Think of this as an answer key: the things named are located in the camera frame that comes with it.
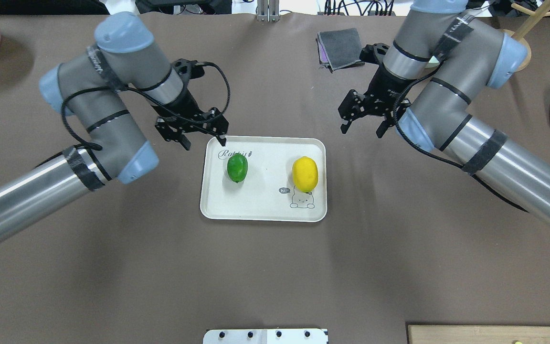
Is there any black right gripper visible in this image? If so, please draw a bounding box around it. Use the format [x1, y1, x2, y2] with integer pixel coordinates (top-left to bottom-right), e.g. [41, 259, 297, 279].
[338, 44, 411, 139]

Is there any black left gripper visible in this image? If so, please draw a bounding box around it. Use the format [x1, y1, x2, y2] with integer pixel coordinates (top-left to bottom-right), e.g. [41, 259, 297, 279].
[155, 59, 229, 151]

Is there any green lemon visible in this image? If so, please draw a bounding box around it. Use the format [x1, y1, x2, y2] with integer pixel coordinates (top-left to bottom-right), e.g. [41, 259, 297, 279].
[227, 153, 249, 183]

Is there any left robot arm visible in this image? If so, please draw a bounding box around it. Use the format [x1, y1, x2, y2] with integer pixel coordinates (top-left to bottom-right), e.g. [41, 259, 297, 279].
[0, 11, 229, 243]

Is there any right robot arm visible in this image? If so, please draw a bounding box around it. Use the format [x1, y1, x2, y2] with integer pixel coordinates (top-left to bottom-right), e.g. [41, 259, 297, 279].
[338, 0, 550, 225]

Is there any cream rabbit tray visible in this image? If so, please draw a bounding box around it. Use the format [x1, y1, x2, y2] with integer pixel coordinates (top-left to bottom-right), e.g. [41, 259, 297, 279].
[200, 135, 328, 223]

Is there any dark folded cloth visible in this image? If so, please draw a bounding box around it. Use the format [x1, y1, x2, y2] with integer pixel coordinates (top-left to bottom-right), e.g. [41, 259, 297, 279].
[316, 28, 364, 72]

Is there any mint green bowl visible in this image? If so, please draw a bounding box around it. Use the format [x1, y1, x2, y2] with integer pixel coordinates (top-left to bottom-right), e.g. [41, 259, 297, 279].
[428, 56, 440, 66]

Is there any wooden cutting board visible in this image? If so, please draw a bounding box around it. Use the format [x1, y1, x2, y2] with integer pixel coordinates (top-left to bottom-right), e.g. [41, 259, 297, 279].
[407, 324, 550, 344]

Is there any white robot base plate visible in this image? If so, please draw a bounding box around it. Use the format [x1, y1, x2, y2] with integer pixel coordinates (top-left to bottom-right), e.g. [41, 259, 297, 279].
[202, 328, 329, 344]

